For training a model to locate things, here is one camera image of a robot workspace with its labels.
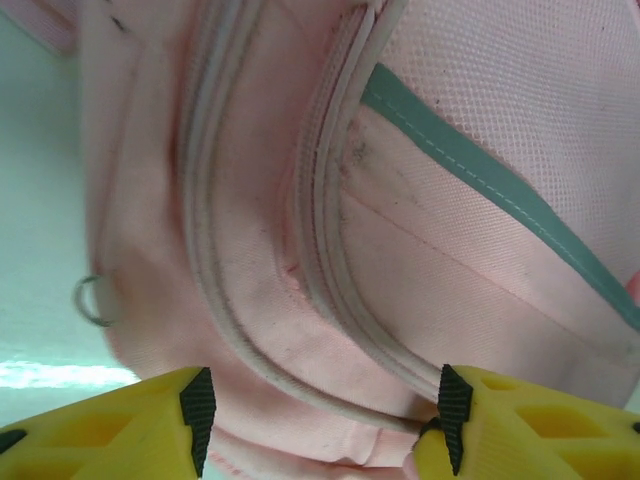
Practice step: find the pink backpack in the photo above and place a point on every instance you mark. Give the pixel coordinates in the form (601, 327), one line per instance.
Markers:
(350, 225)

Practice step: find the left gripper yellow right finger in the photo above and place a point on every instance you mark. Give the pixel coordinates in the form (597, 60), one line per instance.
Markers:
(550, 435)

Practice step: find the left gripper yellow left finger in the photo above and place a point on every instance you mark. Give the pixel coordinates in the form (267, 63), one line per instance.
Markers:
(100, 435)

